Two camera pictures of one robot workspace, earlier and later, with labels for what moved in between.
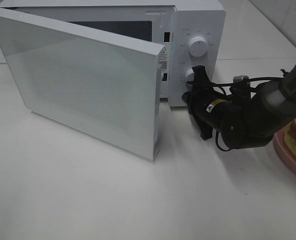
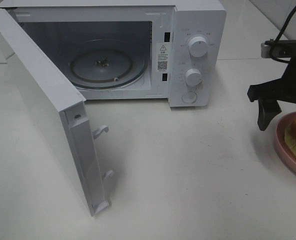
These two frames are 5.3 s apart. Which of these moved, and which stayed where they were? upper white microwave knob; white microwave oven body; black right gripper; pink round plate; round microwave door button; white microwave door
Moved: black right gripper; white microwave door
Stayed: pink round plate; round microwave door button; white microwave oven body; upper white microwave knob
